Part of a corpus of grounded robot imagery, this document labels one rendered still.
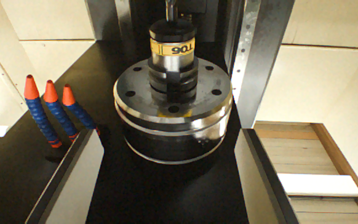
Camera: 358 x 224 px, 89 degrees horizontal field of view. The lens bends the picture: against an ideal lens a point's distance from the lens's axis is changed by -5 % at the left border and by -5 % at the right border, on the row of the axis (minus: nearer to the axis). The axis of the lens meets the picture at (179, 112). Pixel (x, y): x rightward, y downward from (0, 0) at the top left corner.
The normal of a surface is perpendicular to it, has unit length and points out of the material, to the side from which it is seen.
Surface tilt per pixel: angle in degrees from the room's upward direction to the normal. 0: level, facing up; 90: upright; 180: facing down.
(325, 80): 90
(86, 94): 180
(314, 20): 90
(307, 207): 180
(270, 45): 90
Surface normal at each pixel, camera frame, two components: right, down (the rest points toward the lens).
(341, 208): 0.00, -0.76
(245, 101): -0.07, 0.66
